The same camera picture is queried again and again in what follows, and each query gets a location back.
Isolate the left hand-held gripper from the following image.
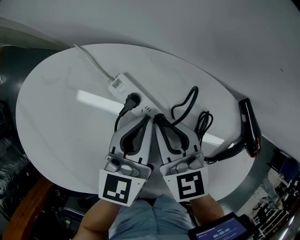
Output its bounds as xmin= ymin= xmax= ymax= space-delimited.
xmin=98 ymin=115 xmax=155 ymax=208

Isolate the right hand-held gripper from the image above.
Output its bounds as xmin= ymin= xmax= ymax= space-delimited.
xmin=153 ymin=122 xmax=210 ymax=203

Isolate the black cable plug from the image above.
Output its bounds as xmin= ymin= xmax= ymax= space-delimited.
xmin=153 ymin=112 xmax=170 ymax=128

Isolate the white power strip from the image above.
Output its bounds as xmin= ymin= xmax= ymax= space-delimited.
xmin=107 ymin=72 xmax=165 ymax=120

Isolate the person's right forearm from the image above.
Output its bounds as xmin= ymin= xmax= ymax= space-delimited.
xmin=189 ymin=194 xmax=225 ymax=227

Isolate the person's left forearm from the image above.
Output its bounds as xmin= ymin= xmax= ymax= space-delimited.
xmin=78 ymin=198 xmax=123 ymax=240

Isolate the black round plug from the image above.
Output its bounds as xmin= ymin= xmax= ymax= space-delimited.
xmin=118 ymin=92 xmax=142 ymax=117

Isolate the black hair dryer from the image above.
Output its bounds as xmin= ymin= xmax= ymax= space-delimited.
xmin=203 ymin=97 xmax=263 ymax=163

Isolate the person's light blue shirt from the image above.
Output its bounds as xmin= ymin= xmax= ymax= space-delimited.
xmin=114 ymin=195 xmax=195 ymax=240

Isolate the black tablet with screen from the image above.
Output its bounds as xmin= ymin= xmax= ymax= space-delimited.
xmin=187 ymin=211 xmax=256 ymax=240

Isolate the pile of dark equipment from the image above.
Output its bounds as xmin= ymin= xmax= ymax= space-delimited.
xmin=252 ymin=150 xmax=300 ymax=240

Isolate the clear plastic wrap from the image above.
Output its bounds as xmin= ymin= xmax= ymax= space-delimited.
xmin=0 ymin=137 xmax=31 ymax=199

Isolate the brown wooden desk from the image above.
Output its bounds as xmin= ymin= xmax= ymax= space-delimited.
xmin=9 ymin=177 xmax=55 ymax=240

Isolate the white power cord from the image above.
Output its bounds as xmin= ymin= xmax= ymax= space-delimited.
xmin=72 ymin=44 xmax=116 ymax=82

